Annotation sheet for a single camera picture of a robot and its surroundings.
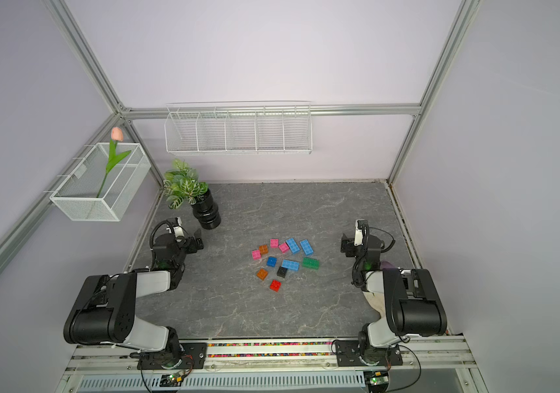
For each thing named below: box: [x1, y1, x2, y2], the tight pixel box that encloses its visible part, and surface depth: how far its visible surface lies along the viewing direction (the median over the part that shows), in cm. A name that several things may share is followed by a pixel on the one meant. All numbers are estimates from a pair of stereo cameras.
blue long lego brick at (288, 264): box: [280, 258, 301, 272], surface depth 93 cm
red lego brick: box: [269, 279, 282, 293], surface depth 88 cm
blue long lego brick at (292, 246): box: [285, 237, 301, 255], surface depth 98 cm
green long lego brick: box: [301, 257, 321, 271], surface depth 94 cm
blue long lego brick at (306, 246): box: [298, 239, 314, 256], surface depth 98 cm
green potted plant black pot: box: [162, 158, 222, 231], surface depth 88 cm
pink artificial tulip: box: [95, 126, 131, 199], surface depth 82 cm
